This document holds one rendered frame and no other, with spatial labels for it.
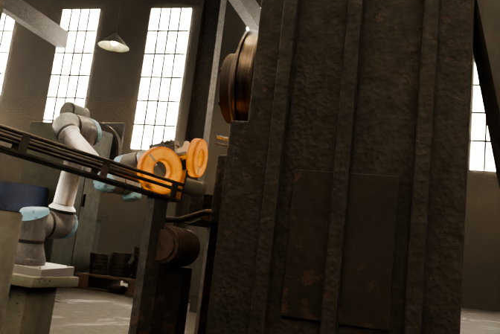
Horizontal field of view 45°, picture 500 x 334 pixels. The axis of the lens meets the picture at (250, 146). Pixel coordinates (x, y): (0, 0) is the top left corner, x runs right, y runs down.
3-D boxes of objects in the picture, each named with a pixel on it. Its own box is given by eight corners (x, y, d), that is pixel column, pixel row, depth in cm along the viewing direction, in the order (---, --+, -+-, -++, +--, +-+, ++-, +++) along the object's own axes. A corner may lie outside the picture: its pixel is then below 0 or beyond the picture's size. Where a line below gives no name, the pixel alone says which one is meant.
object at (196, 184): (204, 198, 201) (207, 181, 202) (181, 192, 196) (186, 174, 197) (194, 199, 206) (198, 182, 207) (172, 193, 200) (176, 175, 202)
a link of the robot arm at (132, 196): (112, 201, 237) (110, 173, 240) (131, 203, 246) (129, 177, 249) (128, 196, 233) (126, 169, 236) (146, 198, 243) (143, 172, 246)
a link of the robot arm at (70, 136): (50, 102, 247) (113, 175, 224) (69, 108, 257) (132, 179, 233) (35, 124, 250) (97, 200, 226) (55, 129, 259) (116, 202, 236)
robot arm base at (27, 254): (-2, 261, 240) (2, 236, 242) (19, 259, 255) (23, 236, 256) (32, 266, 237) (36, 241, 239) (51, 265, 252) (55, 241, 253)
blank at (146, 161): (161, 204, 192) (155, 204, 195) (191, 172, 200) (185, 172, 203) (132, 168, 186) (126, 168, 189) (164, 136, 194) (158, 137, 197)
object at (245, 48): (274, 159, 255) (285, 53, 264) (242, 135, 211) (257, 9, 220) (259, 158, 257) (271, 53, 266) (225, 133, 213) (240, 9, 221)
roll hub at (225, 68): (247, 131, 251) (254, 67, 256) (226, 114, 225) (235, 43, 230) (234, 130, 253) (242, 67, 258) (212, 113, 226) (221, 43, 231)
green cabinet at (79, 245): (1, 282, 544) (30, 120, 571) (47, 281, 609) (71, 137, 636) (47, 288, 530) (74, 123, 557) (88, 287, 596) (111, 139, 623)
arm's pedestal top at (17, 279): (-39, 277, 235) (-37, 267, 235) (15, 277, 265) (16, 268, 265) (31, 288, 225) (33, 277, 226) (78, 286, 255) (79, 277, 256)
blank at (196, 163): (210, 145, 246) (203, 144, 247) (199, 133, 232) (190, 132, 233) (203, 181, 242) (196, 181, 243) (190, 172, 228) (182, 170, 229)
